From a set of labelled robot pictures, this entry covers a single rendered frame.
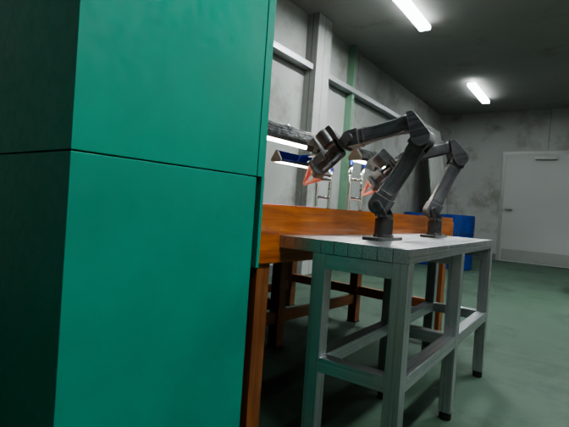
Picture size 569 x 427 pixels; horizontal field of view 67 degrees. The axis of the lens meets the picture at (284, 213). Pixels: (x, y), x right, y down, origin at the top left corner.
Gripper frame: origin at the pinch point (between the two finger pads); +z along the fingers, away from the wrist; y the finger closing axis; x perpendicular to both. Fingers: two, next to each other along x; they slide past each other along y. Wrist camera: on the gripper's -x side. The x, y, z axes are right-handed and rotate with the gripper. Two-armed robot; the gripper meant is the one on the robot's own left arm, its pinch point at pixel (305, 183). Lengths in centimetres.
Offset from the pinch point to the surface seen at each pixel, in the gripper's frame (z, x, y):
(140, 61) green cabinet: -25, -4, 84
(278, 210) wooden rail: -2.5, 16.5, 29.8
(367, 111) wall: 75, -245, -434
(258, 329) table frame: 22, 44, 34
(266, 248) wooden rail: 5.2, 25.6, 34.6
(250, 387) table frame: 34, 58, 36
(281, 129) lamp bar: -0.9, -29.1, -5.3
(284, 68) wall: 65, -237, -224
